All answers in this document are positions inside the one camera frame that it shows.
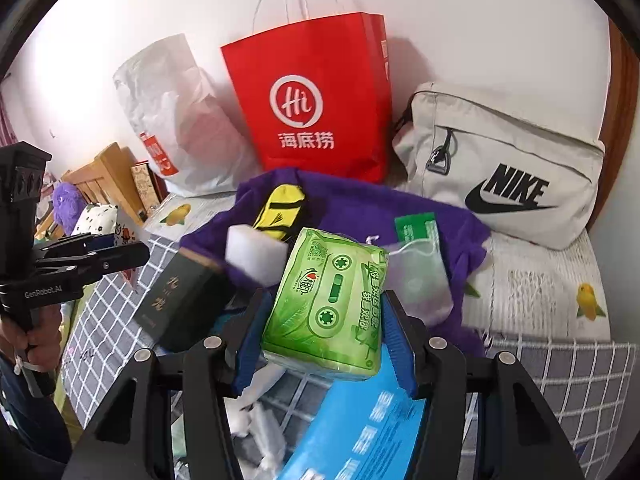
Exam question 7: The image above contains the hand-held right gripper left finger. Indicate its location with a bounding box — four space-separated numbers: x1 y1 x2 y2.
62 287 273 480

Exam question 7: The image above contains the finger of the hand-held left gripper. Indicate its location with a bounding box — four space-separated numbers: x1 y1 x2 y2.
35 232 119 262
35 241 151 284

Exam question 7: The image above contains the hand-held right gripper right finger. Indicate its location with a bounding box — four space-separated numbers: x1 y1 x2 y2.
380 290 586 480

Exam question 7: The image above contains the green and clear plastic packet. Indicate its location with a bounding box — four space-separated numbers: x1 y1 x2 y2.
385 214 455 328

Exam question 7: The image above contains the green tissue pack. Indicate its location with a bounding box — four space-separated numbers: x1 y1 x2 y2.
261 227 390 381

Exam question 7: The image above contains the white sponge block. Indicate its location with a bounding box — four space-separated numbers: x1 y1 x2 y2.
225 225 291 288

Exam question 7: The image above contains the yellow mini bag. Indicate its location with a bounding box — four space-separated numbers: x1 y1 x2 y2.
251 184 311 245

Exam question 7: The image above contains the person's left forearm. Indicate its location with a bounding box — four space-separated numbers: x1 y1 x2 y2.
0 355 73 466

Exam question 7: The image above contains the person's left hand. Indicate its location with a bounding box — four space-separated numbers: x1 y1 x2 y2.
0 304 64 376

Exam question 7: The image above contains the polka dot pillow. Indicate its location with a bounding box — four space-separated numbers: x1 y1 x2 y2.
71 203 118 237

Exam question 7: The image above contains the purple plush toy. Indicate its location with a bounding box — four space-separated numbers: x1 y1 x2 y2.
51 181 85 237

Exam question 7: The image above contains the dark tea tin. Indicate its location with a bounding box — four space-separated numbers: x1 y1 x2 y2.
134 249 233 353

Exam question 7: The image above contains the wooden headboard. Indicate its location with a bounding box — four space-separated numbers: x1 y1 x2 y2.
60 142 146 228

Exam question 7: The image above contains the decorated book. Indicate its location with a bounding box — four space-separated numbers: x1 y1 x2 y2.
131 160 168 216

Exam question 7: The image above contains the blue tissue pack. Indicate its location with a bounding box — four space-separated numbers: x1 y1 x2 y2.
277 367 431 480

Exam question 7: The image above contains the purple towel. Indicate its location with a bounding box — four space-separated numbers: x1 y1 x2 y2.
179 169 493 358

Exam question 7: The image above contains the fruit print cloth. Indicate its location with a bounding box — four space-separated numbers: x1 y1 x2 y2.
145 192 613 343

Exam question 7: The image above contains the white plastic shopping bag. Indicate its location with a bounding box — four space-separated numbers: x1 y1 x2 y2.
112 34 263 197

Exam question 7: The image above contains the grey checkered tablecloth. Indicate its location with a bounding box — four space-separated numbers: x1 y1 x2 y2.
60 235 640 480

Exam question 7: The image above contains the grey waist bag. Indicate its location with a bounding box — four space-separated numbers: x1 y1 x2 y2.
391 82 606 251

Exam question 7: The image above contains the red paper bag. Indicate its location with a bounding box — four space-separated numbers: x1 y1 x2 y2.
221 0 393 184

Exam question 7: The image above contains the brown wooden door frame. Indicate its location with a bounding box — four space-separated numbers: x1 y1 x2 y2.
597 17 640 231

